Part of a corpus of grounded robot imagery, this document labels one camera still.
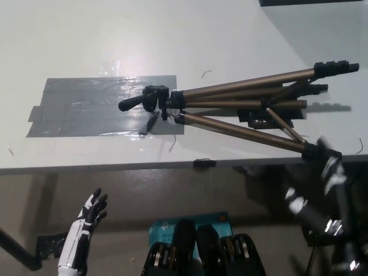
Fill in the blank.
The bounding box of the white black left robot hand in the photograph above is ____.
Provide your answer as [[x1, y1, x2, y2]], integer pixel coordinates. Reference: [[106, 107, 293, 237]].
[[57, 187, 109, 274]]

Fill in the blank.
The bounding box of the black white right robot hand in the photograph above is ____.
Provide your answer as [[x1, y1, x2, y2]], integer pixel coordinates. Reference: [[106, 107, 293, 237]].
[[283, 136, 350, 231]]

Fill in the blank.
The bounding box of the bronze and black camera tripod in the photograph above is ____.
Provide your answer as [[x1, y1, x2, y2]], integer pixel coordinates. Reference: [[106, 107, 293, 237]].
[[118, 60, 361, 162]]

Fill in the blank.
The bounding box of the black floor tape patch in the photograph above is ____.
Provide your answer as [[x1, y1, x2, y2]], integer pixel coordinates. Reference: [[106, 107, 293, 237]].
[[37, 232, 72, 261], [301, 225, 325, 247]]

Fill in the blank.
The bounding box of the black diagonal table leg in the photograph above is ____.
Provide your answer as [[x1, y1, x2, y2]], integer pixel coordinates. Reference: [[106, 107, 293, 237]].
[[0, 220, 44, 271]]

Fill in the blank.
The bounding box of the teal cardboard box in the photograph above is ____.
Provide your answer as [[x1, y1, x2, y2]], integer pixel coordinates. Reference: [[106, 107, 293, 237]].
[[148, 212, 233, 259]]

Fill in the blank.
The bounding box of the clear shiny tape piece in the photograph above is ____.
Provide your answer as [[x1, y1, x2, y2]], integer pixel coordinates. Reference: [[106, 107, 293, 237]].
[[99, 59, 123, 75]]

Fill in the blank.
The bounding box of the dark flat object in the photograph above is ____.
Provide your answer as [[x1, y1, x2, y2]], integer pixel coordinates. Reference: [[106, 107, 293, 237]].
[[258, 0, 368, 7]]

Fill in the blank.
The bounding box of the thin black cable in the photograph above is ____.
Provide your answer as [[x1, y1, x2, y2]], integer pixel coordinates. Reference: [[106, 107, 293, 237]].
[[304, 246, 317, 276]]

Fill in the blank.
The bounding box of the grey duct tape patch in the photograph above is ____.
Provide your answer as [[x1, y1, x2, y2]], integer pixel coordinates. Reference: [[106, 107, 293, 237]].
[[26, 75, 185, 139]]

